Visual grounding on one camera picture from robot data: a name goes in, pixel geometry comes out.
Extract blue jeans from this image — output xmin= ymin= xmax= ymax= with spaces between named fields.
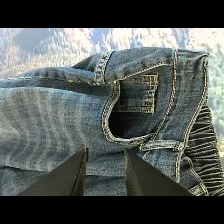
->
xmin=0 ymin=46 xmax=224 ymax=197

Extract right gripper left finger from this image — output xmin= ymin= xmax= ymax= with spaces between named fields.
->
xmin=18 ymin=147 xmax=90 ymax=197

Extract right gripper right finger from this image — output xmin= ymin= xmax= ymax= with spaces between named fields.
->
xmin=124 ymin=148 xmax=195 ymax=197

